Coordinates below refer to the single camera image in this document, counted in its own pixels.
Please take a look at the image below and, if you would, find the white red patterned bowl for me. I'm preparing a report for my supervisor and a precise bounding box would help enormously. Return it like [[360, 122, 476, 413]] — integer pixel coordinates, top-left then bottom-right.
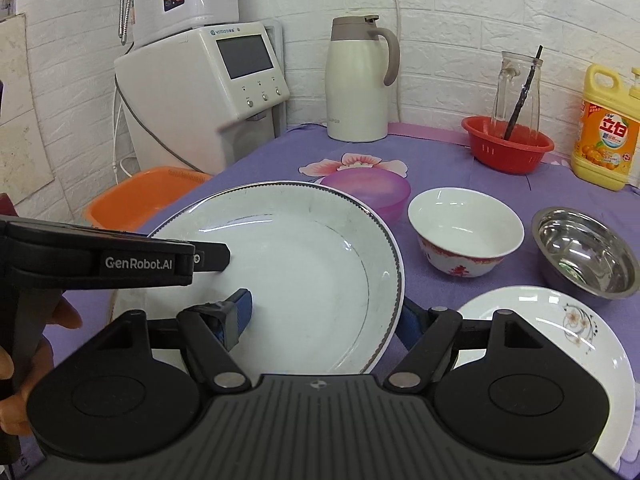
[[408, 188, 525, 278]]

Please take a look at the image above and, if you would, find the large white rimmed plate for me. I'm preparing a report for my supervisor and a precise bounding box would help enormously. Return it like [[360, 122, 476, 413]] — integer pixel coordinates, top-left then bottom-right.
[[112, 181, 405, 380]]

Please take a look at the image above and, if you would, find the pink plastic bowl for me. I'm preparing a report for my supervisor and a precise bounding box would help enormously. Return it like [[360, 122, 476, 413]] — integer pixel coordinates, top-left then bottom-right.
[[320, 168, 411, 223]]

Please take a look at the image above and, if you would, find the white floral small plate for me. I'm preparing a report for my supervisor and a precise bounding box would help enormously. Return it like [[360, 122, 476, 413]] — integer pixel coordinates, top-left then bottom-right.
[[459, 286, 636, 469]]

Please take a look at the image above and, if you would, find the stainless steel bowl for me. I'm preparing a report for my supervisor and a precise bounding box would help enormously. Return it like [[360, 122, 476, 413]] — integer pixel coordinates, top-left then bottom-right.
[[532, 207, 639, 309]]

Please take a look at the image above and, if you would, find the person's left hand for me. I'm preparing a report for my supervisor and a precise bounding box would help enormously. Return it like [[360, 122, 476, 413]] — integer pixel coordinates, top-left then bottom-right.
[[0, 294, 84, 437]]

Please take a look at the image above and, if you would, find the orange plastic basin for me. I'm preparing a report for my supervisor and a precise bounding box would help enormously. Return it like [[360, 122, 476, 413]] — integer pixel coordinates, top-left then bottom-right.
[[85, 167, 210, 232]]

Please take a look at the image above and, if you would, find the white countertop water dispenser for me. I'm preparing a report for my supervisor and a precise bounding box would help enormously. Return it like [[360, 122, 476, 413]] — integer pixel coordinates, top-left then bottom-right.
[[115, 21, 290, 176]]

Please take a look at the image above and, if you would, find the red plastic colander basket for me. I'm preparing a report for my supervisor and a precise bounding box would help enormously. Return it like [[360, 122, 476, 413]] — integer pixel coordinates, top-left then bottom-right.
[[461, 116, 554, 174]]

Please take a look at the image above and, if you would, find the white thermos jug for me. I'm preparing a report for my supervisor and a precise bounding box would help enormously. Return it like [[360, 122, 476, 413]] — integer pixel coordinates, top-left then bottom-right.
[[324, 14, 400, 143]]

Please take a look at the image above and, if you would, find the yellow detergent bottle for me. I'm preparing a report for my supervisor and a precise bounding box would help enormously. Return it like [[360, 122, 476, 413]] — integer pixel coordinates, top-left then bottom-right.
[[570, 64, 640, 192]]

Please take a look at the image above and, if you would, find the black stirring stick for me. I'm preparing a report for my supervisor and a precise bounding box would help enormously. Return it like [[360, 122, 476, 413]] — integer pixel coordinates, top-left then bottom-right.
[[502, 44, 545, 142]]

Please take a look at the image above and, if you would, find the clear glass pitcher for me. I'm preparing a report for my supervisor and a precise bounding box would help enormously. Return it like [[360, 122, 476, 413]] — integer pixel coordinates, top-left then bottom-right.
[[490, 50, 545, 137]]

